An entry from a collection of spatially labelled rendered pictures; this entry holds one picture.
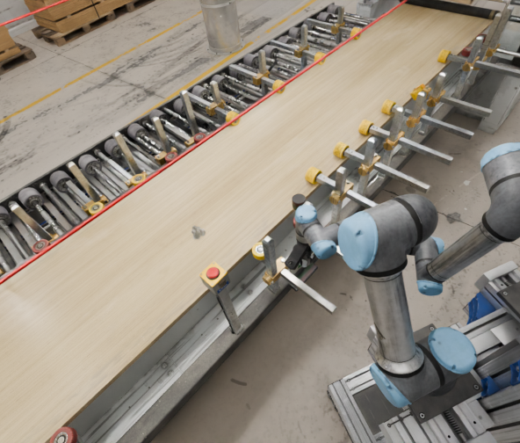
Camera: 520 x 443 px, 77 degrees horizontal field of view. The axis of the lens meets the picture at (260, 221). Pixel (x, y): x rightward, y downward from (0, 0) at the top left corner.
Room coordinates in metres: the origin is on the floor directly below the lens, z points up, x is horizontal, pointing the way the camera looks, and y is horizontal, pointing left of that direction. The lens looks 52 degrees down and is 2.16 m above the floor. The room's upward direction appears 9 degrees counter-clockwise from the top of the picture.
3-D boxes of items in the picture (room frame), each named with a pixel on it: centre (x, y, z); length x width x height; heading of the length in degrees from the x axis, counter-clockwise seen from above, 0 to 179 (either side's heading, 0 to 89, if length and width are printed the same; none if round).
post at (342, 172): (1.04, -0.40, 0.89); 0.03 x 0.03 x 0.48; 40
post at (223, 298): (0.55, 0.18, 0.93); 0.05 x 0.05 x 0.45; 40
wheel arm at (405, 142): (1.33, -0.86, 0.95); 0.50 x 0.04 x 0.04; 40
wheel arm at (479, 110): (1.60, -1.29, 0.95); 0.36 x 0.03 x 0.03; 40
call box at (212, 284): (0.55, 0.18, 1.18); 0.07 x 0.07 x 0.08; 40
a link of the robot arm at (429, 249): (0.56, -0.57, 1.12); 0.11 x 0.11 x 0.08; 72
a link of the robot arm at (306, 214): (0.70, -0.16, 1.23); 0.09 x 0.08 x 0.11; 16
